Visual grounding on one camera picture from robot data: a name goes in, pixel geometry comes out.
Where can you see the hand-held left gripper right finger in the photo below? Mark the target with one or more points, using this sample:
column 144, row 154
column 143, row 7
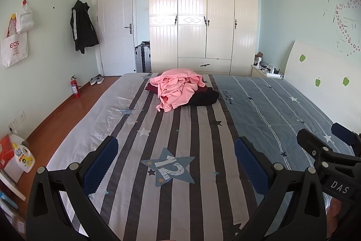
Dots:
column 249, row 164

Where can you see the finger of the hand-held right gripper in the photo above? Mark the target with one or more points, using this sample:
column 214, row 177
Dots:
column 342, row 132
column 310, row 142

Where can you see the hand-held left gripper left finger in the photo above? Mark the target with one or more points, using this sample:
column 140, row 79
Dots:
column 101, row 164

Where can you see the pink printed t-shirt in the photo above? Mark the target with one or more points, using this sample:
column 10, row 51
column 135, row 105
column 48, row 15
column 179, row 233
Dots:
column 174, row 91

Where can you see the person's right hand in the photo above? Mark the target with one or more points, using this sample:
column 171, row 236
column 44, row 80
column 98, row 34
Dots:
column 335, row 210

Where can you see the bed with striped star sheet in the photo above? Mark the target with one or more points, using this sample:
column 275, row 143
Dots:
column 197, row 131

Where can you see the white headboard with apple stickers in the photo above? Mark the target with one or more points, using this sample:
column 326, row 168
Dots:
column 318, row 66

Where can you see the white detergent bottle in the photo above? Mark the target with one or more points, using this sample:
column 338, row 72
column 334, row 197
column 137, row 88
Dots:
column 25, row 160

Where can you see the white power strip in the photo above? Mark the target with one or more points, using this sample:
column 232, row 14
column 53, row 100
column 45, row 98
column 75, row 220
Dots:
column 273, row 73

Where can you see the black garment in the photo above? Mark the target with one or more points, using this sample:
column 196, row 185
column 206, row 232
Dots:
column 206, row 98

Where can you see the red fire extinguisher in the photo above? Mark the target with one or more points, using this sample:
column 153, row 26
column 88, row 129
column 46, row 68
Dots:
column 75, row 87

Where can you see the cream nightstand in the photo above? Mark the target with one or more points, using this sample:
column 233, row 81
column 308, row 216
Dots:
column 258, row 72

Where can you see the maroon garment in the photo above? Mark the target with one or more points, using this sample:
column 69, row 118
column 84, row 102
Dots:
column 151, row 87

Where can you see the white shelf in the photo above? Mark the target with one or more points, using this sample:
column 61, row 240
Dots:
column 11, row 184

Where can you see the small white device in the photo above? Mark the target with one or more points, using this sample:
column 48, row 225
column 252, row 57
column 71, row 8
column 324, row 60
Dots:
column 258, row 63

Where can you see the red box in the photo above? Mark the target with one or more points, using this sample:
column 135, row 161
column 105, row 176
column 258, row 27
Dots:
column 5, row 150

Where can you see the small brown box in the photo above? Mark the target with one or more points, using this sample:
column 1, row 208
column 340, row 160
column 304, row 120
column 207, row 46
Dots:
column 259, row 55

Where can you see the silver ribbed upright suitcase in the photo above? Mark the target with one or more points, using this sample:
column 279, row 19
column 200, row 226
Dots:
column 142, row 59

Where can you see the black jacket with white stripes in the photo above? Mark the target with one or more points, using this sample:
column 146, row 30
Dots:
column 81, row 26

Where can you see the white tote bag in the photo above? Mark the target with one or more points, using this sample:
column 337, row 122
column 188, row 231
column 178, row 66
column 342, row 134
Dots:
column 14, row 49

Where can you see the white door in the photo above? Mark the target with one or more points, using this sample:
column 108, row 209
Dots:
column 115, row 18

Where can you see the white plastic bag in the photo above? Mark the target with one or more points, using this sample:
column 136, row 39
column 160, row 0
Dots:
column 25, row 19

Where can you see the cream wardrobe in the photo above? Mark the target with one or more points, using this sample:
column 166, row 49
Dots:
column 191, row 3

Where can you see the white wall socket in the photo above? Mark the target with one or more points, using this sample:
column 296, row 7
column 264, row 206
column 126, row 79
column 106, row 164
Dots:
column 13, row 127
column 22, row 115

